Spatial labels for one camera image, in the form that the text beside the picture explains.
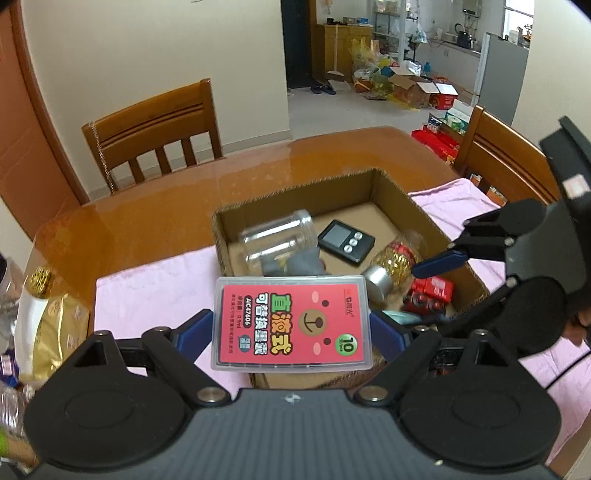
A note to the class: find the pink tablecloth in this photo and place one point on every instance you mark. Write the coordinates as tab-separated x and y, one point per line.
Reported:
138	295

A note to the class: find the clear plastic bottles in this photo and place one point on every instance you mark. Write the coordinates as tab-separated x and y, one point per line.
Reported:
14	401

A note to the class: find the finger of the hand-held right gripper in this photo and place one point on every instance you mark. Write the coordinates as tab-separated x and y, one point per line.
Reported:
489	309
438	264

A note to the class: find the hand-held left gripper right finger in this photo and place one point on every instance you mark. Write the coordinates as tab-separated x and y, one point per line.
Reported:
385	333

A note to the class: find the wooden chair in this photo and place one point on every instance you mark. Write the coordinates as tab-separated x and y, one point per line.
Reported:
147	124
503	157

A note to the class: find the clear jar with black lid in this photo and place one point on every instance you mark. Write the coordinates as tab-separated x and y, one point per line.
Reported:
5	277

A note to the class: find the clear case with red label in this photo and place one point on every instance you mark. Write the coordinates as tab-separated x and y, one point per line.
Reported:
291	323

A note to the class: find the clear empty plastic jar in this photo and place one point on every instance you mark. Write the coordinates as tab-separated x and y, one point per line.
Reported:
277	240

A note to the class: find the grey toy figure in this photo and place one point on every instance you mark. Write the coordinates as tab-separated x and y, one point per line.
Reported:
300	264

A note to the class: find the brown wooden door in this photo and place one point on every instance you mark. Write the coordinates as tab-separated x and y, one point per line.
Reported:
32	152

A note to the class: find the red gift boxes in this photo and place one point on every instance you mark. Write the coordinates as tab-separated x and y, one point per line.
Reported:
436	143

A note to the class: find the open cardboard boxes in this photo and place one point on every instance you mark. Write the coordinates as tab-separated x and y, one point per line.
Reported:
420	90

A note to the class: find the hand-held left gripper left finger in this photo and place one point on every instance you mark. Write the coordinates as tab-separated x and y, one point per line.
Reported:
197	331

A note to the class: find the black digital timer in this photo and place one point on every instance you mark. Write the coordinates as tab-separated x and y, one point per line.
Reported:
344	240

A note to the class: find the cardboard box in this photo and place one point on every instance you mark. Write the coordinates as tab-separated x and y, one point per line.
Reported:
295	194

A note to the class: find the capsule bottle with silver cap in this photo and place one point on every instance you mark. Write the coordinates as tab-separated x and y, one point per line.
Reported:
392	265

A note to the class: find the red toy train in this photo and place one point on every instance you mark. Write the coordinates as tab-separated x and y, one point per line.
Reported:
431	290

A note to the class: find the silver refrigerator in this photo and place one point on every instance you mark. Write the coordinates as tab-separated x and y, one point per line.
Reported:
503	78

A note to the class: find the broom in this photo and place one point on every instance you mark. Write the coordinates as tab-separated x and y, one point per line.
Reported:
336	55

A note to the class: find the yellow plastic bags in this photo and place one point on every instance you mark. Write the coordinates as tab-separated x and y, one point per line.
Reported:
369	64

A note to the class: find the dark slippers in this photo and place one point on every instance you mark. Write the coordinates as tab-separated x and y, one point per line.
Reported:
323	88

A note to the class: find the golden foil bag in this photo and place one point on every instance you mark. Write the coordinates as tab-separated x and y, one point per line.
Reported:
51	332

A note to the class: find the wooden cabinet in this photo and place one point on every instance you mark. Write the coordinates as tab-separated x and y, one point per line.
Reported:
344	50

